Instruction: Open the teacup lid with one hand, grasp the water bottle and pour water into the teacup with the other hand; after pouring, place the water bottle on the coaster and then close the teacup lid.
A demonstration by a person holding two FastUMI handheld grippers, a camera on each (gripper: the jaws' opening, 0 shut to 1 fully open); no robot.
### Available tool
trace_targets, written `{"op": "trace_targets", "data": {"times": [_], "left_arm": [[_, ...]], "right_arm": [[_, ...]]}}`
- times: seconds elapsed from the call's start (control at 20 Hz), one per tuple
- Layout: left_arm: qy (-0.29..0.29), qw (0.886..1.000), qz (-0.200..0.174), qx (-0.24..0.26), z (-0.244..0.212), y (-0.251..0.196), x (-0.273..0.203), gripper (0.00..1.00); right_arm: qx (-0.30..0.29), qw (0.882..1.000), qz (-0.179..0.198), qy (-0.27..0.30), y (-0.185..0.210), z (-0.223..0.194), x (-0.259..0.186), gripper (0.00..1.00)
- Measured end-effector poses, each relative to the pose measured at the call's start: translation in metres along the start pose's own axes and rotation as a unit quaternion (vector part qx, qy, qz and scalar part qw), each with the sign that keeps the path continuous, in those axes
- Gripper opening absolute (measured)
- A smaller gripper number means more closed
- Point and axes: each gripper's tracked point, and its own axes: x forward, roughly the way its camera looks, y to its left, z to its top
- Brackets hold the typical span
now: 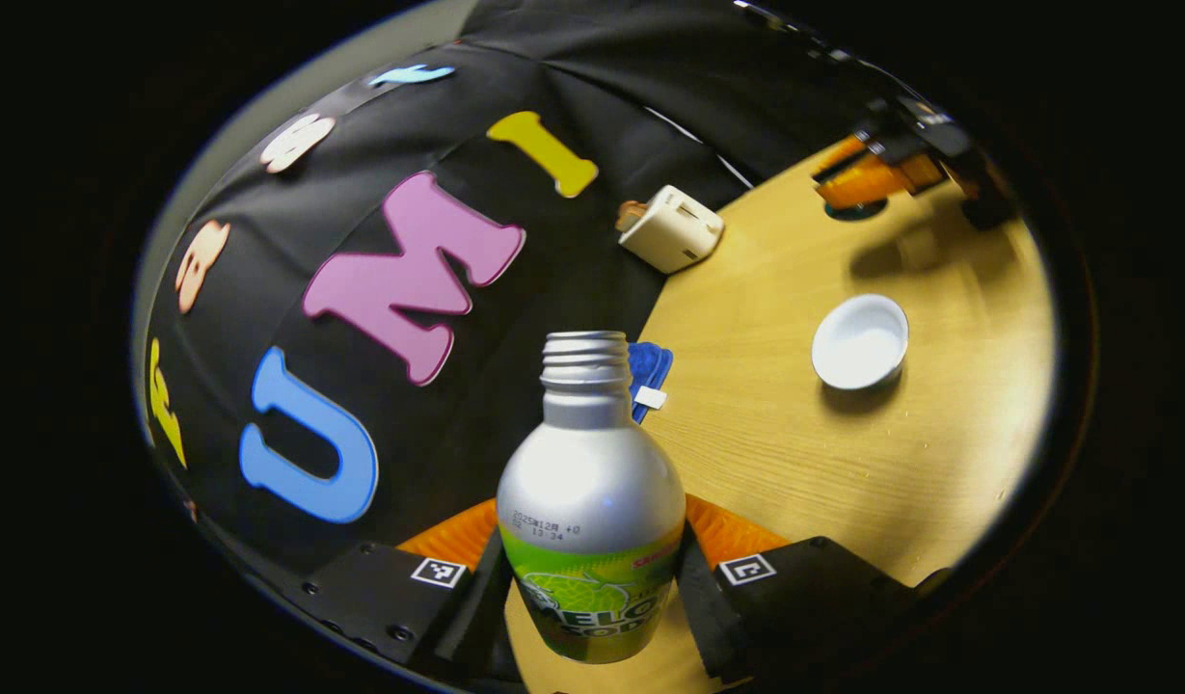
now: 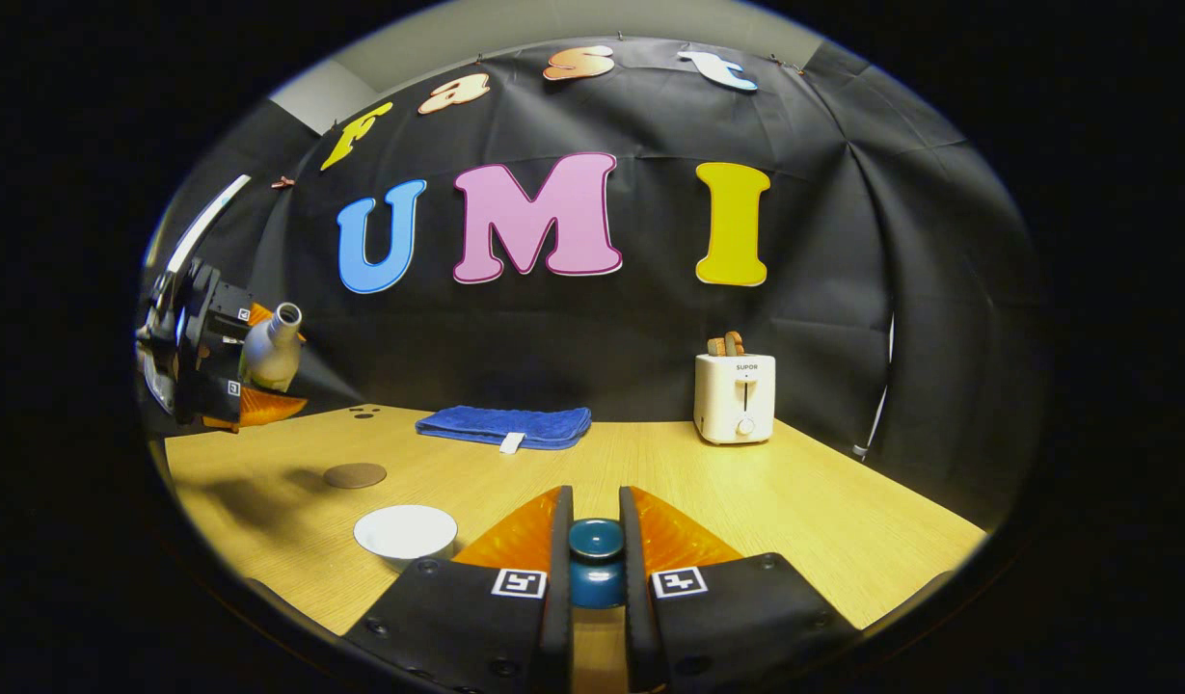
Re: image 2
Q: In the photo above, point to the blue folded towel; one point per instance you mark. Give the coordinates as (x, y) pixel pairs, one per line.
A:
(500, 424)

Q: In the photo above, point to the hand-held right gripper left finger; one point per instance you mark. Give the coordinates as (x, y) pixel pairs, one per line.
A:
(556, 578)

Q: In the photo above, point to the silver green water bottle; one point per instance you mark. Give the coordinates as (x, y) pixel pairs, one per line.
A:
(272, 349)

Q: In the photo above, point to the cream toaster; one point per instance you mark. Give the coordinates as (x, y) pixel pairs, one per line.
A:
(734, 400)

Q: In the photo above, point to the bread slice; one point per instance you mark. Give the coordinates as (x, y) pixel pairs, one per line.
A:
(725, 344)

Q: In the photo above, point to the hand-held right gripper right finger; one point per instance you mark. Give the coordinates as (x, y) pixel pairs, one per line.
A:
(635, 578)

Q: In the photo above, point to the round brown coaster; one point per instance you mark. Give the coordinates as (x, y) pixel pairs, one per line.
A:
(355, 475)

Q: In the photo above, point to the dark blue teacup lid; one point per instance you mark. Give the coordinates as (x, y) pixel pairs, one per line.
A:
(596, 554)

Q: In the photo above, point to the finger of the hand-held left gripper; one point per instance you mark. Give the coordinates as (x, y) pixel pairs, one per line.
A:
(228, 306)
(264, 407)

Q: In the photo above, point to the white teacup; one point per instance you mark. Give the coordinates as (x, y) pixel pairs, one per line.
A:
(405, 535)

